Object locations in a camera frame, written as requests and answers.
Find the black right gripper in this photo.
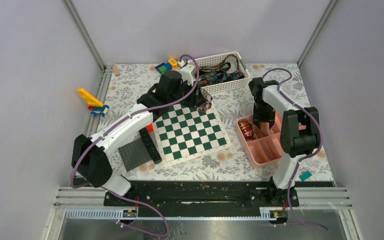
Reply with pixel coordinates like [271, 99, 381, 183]
[252, 99, 276, 129]

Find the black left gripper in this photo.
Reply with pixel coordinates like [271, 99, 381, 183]
[168, 78, 206, 109]

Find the brown floral patterned tie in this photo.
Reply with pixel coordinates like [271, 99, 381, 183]
[196, 89, 213, 112]

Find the pink divided organizer tray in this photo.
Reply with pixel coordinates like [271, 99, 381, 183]
[235, 113, 290, 169]

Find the white perforated plastic basket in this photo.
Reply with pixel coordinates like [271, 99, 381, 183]
[196, 51, 251, 95]

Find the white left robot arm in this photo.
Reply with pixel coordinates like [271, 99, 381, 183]
[70, 54, 213, 206]

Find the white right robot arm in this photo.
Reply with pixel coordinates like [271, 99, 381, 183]
[248, 77, 322, 206]

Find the rolled red patterned tie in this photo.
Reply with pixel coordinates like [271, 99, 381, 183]
[238, 121, 255, 141]

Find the colourful lego block vehicle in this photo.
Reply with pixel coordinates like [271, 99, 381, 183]
[155, 58, 178, 75]

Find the small red block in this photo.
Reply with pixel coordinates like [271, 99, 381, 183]
[146, 124, 154, 132]

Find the blue patterned tie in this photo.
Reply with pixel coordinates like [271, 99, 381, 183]
[199, 71, 245, 87]

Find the green white chessboard mat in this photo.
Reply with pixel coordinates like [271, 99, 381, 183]
[152, 104, 232, 167]

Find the wooden cylinder block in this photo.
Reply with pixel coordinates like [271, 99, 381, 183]
[112, 65, 121, 77]

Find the grey lego baseplate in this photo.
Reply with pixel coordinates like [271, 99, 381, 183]
[118, 138, 152, 172]

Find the yellow toy crane car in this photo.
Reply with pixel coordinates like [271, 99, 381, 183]
[77, 88, 110, 117]

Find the small teal block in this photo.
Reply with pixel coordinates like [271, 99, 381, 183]
[299, 171, 312, 182]

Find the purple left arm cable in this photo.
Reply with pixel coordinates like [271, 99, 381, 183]
[69, 54, 201, 238]

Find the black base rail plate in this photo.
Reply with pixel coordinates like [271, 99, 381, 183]
[103, 179, 335, 219]

